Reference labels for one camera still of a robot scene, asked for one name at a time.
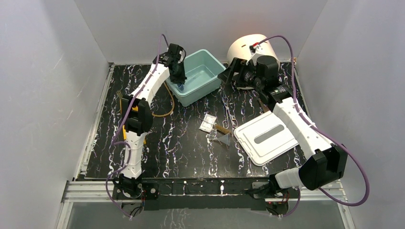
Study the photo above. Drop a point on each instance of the yellow test tube rack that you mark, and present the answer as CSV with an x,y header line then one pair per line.
x,y
124,104

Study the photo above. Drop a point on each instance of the teal plastic bin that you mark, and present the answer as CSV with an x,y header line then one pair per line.
x,y
201,70

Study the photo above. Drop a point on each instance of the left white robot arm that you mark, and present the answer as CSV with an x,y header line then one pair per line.
x,y
138,117

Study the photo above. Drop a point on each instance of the test tube brush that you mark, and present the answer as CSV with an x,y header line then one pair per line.
x,y
221,129

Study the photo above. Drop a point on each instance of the cream cylindrical container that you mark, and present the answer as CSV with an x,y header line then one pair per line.
x,y
240,49

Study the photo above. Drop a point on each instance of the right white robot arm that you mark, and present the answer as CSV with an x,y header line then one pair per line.
x,y
325,159

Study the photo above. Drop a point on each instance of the white plastic lid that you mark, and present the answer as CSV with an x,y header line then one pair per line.
x,y
265,138

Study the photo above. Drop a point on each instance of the aluminium frame rail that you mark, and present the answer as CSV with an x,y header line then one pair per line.
x,y
95,191

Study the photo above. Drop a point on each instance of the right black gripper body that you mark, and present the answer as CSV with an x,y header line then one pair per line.
x,y
249,78

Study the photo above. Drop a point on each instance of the clear plastic packet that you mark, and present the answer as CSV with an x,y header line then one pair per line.
x,y
207,123

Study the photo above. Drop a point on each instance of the metal test tube clamp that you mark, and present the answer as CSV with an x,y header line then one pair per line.
x,y
231,120

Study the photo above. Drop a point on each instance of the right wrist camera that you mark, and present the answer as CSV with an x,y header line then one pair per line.
x,y
257,48

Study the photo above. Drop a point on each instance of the glass test tube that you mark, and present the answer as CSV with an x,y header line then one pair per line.
x,y
119,94

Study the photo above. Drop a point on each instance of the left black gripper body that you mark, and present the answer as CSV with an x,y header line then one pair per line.
x,y
177,70

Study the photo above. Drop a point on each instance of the clear glass funnel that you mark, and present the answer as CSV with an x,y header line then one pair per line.
x,y
225,139

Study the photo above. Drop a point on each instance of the dark book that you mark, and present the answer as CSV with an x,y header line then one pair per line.
x,y
263,106

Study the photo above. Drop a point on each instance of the clear glass beaker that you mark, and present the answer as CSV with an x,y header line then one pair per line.
x,y
180,88

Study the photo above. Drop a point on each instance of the tan rubber tube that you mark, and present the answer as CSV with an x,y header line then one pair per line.
x,y
163,103

